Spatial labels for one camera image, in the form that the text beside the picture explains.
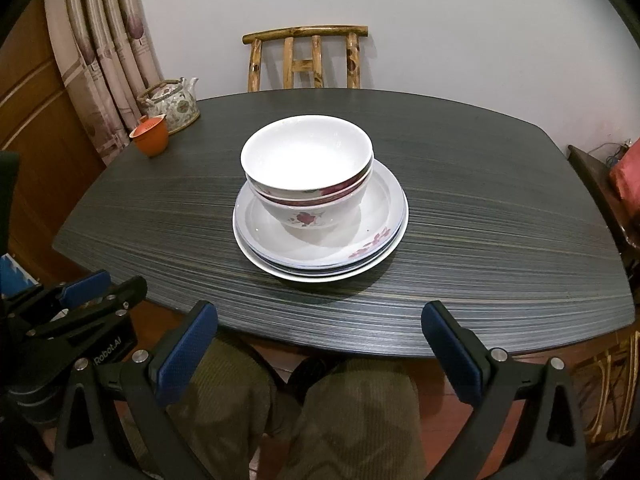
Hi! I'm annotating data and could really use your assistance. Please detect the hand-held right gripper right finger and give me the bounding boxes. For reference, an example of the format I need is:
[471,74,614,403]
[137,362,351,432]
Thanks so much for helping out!
[421,301,586,480]

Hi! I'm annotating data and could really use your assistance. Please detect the red cushion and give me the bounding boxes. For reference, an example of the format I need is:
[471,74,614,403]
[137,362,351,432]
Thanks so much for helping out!
[607,142,640,201]

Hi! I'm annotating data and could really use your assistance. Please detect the beige patterned curtain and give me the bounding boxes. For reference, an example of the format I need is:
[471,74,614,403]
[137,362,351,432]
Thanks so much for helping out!
[44,0,163,166]

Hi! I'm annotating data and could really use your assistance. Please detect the blue printed box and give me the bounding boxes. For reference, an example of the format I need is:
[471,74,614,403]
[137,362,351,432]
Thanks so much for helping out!
[0,254,42,297]

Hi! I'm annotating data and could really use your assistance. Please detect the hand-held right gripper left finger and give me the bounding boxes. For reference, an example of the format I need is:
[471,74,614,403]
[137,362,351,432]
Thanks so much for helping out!
[52,300,219,480]

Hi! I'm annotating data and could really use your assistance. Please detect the person's left leg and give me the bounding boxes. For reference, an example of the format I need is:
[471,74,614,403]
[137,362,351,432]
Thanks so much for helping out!
[165,335,301,461]

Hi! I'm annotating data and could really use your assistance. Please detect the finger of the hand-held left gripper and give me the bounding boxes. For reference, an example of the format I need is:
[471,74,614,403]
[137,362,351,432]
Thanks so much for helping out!
[24,275,150,343]
[4,269,113,320]

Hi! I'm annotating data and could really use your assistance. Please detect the orange teacup lid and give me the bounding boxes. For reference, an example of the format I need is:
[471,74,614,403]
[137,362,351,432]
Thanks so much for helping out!
[130,115,167,140]

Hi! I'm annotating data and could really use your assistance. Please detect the wide white bowl pink flower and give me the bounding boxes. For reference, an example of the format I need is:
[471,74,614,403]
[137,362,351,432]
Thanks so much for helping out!
[257,185,370,231]

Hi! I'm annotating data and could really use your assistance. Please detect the tangled thin cables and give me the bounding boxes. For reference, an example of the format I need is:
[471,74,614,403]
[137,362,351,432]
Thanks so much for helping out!
[590,140,633,166]

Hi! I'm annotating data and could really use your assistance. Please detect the bamboo chair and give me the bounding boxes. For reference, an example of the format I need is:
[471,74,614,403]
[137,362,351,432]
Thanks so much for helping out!
[572,330,640,443]
[242,25,369,93]

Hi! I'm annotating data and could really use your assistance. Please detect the person's right leg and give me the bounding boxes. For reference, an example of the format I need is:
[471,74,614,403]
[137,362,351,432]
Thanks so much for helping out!
[280,357,433,480]

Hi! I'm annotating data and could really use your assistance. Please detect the orange teacup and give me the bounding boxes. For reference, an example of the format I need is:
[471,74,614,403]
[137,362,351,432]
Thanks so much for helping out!
[129,115,170,158]

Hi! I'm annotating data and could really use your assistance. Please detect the white bowl small purple flower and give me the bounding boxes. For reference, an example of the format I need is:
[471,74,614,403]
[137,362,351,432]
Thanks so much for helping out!
[240,115,374,198]

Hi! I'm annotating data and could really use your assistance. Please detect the brown wooden cabinet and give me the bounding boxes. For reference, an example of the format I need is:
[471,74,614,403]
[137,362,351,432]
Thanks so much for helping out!
[0,0,108,271]

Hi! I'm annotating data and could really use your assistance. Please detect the large pink flower plate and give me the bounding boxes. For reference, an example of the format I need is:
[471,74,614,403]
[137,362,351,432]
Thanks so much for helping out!
[233,195,410,283]

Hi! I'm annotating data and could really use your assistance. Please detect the blue rimmed white plate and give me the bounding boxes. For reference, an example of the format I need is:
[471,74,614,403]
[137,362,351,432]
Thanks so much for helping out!
[236,200,407,276]

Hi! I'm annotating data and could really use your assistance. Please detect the white plate pink side flowers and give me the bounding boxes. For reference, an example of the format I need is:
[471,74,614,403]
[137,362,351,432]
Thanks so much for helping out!
[233,159,409,273]

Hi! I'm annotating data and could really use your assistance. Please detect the dark wooden furniture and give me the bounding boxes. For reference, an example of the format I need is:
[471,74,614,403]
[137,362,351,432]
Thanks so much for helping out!
[567,145,640,266]

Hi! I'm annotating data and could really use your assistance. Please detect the person's leg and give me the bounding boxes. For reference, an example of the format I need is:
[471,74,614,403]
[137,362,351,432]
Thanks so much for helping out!
[165,335,301,461]
[280,357,433,480]

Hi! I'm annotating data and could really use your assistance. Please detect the white bowl pink patterned outside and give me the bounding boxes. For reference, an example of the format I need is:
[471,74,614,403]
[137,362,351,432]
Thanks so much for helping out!
[247,172,373,208]

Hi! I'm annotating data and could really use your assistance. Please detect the floral ceramic teapot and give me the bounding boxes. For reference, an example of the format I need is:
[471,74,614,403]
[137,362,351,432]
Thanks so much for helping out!
[136,77,202,135]

